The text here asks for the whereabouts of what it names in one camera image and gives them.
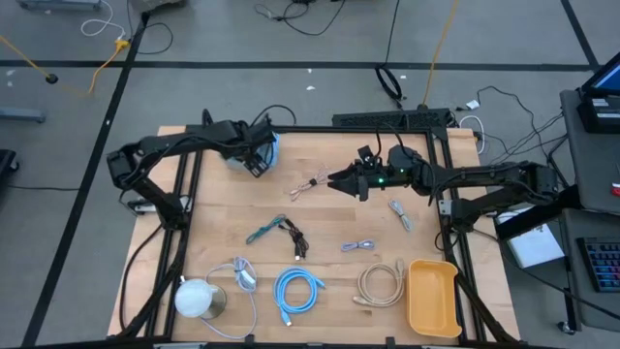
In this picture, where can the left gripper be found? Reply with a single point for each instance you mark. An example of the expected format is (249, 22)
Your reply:
(257, 140)

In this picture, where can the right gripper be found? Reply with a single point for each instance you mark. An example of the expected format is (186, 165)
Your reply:
(375, 177)

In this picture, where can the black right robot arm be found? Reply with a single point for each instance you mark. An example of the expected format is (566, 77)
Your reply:
(484, 174)

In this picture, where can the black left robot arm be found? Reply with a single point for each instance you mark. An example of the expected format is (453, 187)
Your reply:
(145, 145)

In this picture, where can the grey plastic bin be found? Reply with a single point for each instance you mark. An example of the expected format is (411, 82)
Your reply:
(235, 164)

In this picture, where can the black perforated long box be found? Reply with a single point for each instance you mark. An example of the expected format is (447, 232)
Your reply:
(387, 118)

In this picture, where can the white power strip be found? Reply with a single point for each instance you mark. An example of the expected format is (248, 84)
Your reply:
(143, 207)

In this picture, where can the yellow plastic bin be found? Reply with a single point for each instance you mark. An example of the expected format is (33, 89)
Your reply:
(431, 300)

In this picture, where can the small white adapter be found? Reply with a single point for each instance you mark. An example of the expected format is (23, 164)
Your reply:
(473, 104)

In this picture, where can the white globe lamp brass base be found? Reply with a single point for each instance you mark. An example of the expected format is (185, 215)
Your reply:
(194, 298)

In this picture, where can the black diagonal bar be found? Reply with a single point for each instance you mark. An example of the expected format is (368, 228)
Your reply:
(533, 215)

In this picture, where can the white flat box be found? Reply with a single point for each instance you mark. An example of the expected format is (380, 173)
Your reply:
(533, 247)

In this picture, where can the black floor disc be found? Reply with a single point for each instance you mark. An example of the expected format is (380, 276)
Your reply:
(52, 78)

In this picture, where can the grey side cart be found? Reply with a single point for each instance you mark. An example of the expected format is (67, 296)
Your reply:
(591, 169)

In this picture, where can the grey metal foot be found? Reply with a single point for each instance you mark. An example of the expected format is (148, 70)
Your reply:
(58, 4)
(21, 115)

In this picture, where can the black chair base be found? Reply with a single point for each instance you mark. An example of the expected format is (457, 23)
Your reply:
(7, 162)

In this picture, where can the black device box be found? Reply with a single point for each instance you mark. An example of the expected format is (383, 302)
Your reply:
(600, 114)

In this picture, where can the cart caster wheel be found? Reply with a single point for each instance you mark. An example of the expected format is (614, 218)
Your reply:
(566, 327)

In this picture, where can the backlit black keyboard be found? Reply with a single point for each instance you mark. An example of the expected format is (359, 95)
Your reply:
(603, 264)

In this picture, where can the small red object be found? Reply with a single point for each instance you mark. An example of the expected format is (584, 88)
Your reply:
(616, 190)

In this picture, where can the black laptop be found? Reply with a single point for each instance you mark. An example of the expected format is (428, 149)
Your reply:
(605, 80)

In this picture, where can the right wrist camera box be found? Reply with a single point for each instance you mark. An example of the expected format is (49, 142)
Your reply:
(368, 155)

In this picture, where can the black aluminium table frame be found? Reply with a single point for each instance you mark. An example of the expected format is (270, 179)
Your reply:
(319, 130)

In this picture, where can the silver frame bracket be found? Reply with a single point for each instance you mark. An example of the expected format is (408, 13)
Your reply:
(444, 207)

